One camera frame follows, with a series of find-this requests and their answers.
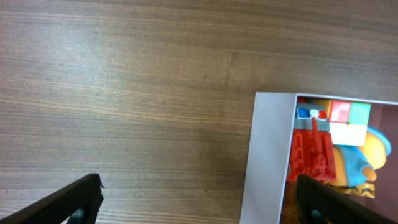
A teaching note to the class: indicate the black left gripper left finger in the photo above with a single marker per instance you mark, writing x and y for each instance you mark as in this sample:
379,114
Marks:
78,202

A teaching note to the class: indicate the yellow round wheel toy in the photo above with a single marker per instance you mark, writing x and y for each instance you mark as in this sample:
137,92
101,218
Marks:
364,190

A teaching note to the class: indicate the orange duck toy blue hat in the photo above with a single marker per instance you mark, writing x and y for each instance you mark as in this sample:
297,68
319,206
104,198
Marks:
356,165

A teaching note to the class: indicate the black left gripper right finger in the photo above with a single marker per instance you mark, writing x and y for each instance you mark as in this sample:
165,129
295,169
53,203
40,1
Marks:
317,203

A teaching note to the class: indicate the multicolour puzzle cube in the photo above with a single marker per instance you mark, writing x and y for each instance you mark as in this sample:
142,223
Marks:
348,121

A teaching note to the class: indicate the red toy fire truck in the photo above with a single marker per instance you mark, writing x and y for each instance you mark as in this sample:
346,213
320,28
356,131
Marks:
311,151

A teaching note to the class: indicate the white pink-lined open box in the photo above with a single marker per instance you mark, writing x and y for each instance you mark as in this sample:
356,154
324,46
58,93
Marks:
269,152

